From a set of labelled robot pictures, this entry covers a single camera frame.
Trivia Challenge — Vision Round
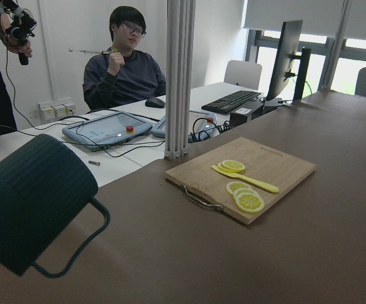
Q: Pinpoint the white office chair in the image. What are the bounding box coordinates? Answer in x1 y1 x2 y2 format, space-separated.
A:
224 60 262 90

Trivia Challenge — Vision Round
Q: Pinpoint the seated person in blue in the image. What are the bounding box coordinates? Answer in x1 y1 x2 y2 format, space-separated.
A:
82 6 167 110

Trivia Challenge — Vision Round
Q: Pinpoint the yellow plastic knife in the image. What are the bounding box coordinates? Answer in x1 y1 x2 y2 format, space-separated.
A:
211 165 279 193

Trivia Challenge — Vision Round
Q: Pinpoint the blue teach pendant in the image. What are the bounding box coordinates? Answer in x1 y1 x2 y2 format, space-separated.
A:
62 111 153 151
151 110 217 143

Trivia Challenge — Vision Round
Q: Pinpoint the black handheld controller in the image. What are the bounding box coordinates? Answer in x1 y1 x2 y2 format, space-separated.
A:
0 0 37 66

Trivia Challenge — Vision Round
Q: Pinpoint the white wall socket strip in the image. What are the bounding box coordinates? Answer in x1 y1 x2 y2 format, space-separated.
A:
38 102 76 121

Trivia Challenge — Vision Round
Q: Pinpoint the black computer mouse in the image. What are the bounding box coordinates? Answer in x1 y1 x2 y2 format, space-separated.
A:
145 98 166 108

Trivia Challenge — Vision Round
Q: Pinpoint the black keyboard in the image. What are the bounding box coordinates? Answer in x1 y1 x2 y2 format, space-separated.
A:
201 91 262 114

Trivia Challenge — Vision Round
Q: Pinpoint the dark teal mug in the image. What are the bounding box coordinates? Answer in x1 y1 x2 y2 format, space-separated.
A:
0 134 110 279

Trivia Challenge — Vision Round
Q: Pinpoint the aluminium frame post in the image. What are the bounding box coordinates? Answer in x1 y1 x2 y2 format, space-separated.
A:
165 0 196 159

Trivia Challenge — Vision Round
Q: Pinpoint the wooden cutting board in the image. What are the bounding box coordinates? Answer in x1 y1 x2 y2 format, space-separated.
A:
165 137 316 225

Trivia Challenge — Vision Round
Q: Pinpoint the black monitor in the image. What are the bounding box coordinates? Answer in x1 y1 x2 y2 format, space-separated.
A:
263 20 312 114

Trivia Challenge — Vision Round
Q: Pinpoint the black power adapter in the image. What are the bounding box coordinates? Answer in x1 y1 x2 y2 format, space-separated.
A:
229 101 263 127

